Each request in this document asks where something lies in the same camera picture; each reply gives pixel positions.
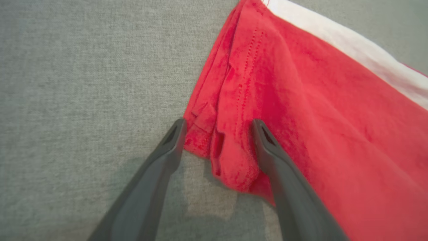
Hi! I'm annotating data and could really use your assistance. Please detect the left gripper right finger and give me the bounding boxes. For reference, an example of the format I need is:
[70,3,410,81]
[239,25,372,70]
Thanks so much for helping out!
[251,119,350,241]

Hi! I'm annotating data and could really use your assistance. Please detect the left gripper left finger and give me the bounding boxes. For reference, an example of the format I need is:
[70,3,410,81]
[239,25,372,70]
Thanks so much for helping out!
[88,118,188,241]

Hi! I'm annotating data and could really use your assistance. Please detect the red shorts white stripe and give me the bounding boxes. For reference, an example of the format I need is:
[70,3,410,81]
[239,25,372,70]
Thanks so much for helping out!
[182,0,428,241]

